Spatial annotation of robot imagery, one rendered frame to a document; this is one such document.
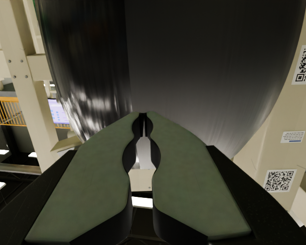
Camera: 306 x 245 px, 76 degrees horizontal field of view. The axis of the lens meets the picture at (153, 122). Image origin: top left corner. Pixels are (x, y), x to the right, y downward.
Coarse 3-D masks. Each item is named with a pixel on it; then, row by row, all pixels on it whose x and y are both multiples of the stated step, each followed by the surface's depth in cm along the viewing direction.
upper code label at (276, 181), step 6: (270, 174) 50; (276, 174) 50; (282, 174) 50; (288, 174) 50; (294, 174) 50; (270, 180) 50; (276, 180) 50; (282, 180) 50; (288, 180) 51; (264, 186) 51; (270, 186) 51; (276, 186) 51; (282, 186) 51; (288, 186) 51
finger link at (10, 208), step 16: (64, 160) 8; (48, 176) 7; (32, 192) 7; (48, 192) 7; (16, 208) 6; (32, 208) 6; (0, 224) 6; (16, 224) 6; (32, 224) 6; (0, 240) 5; (16, 240) 5
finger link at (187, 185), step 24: (144, 120) 11; (168, 120) 11; (168, 144) 9; (192, 144) 9; (168, 168) 8; (192, 168) 7; (216, 168) 7; (168, 192) 7; (192, 192) 7; (216, 192) 7; (168, 216) 6; (192, 216) 6; (216, 216) 6; (240, 216) 6; (168, 240) 7; (192, 240) 6
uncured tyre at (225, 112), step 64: (64, 0) 17; (128, 0) 17; (192, 0) 17; (256, 0) 17; (64, 64) 20; (128, 64) 19; (192, 64) 19; (256, 64) 19; (192, 128) 23; (256, 128) 26
